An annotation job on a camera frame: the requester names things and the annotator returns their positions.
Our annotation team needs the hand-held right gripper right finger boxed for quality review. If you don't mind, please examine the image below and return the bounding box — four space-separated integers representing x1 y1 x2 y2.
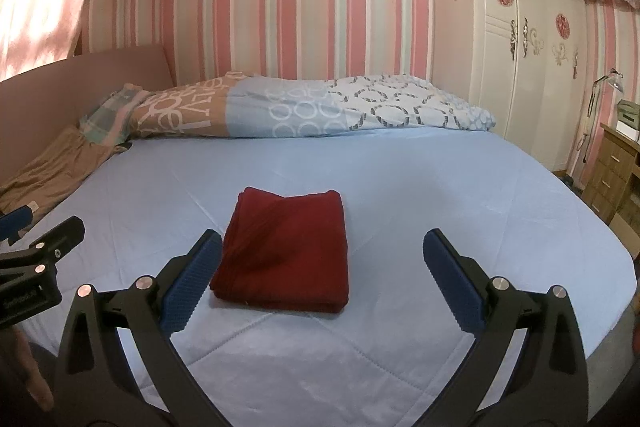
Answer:
422 228 591 427

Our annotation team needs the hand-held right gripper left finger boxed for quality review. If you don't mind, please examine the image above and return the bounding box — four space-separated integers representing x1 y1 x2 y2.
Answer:
54 229 223 427

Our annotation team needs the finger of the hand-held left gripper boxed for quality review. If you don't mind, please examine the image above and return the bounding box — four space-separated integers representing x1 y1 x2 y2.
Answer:
0 216 86 288
0 206 32 244

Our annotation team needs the red knitted sweater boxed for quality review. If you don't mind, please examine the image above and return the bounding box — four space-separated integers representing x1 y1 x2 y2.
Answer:
209 187 350 314

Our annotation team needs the person's left forearm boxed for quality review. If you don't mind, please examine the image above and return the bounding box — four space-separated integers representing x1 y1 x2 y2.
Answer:
0 324 56 413

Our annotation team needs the tan garment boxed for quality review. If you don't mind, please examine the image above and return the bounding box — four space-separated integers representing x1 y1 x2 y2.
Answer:
0 126 132 228

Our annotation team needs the bed with light blue sheet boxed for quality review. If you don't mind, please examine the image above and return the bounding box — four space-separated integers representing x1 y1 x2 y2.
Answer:
0 127 637 427

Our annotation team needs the plaid pillow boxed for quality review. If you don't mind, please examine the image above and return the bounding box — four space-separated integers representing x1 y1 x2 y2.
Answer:
79 84 151 145

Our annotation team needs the wooden drawer cabinet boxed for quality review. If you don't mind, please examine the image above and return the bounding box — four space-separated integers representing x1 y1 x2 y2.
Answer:
582 123 640 228

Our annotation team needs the printed blue and tan duvet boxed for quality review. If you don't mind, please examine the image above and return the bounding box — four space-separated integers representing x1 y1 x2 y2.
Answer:
127 73 497 140

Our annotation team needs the white wardrobe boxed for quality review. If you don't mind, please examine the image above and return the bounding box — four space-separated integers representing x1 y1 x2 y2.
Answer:
430 0 591 172

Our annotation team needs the desk lamp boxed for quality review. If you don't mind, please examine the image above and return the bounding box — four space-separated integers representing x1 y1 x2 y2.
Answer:
580 68 625 168

